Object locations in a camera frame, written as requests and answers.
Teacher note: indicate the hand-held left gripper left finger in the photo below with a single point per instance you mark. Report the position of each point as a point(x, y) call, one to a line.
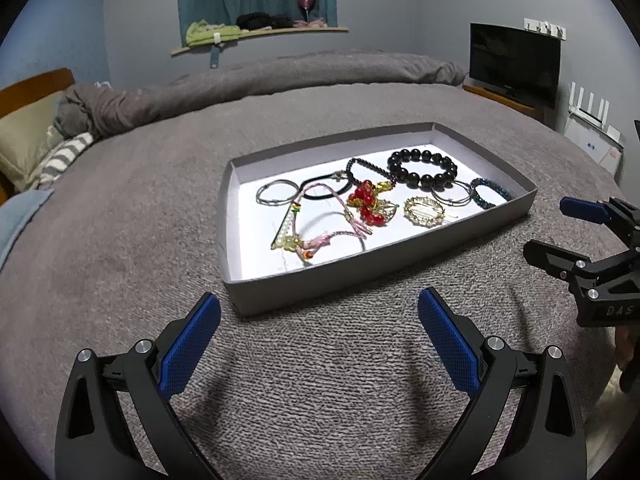
point(192, 345)

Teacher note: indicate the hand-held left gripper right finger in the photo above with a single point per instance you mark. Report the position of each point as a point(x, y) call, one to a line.
point(447, 345)

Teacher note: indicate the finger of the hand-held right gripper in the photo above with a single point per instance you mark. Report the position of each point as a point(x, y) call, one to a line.
point(550, 255)
point(582, 208)

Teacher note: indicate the silver bangle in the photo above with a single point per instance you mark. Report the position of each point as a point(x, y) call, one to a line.
point(462, 200)

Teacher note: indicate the grey cardboard tray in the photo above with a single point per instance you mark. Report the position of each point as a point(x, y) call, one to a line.
point(350, 282)

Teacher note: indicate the pearl triangular hair clip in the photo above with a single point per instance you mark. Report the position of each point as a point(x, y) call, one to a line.
point(282, 230)

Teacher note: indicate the person's right hand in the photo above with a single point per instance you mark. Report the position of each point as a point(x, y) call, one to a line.
point(630, 355)

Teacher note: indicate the white box appliance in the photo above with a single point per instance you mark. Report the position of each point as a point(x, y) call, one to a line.
point(590, 145)

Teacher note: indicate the white router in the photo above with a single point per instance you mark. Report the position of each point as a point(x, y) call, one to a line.
point(592, 115)

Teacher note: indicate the wooden television stand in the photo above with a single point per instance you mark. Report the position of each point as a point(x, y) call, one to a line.
point(505, 100)

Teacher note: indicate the round gold pearl hair clip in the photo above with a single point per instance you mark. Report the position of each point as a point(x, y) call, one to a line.
point(412, 212)

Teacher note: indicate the grey bed blanket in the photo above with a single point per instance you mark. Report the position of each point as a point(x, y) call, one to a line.
point(125, 210)

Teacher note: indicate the black television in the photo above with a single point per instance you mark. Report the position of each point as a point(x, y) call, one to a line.
point(515, 62)

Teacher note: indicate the red bead hair ornament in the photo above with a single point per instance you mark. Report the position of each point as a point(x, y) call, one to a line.
point(367, 200)

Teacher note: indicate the light blue bed sheet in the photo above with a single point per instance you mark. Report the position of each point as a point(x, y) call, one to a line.
point(20, 220)

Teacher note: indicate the grey white striped pillow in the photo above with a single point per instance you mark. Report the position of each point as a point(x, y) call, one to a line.
point(62, 155)

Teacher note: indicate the olive green pillow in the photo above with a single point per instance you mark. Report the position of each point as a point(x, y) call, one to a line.
point(22, 135)

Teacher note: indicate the white plastic bag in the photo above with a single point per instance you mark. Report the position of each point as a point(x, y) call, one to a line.
point(102, 84)

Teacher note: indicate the rolled grey duvet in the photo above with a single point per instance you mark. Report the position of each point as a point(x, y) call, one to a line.
point(300, 72)

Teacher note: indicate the green cloth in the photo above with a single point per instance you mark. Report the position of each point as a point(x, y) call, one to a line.
point(210, 34)

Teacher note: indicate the pink cloth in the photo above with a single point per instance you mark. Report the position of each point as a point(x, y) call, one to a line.
point(312, 23)

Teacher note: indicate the black cloth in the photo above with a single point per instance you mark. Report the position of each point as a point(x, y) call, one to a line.
point(262, 21)

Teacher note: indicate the white wall hook rack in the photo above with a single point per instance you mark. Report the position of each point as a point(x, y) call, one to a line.
point(545, 27)

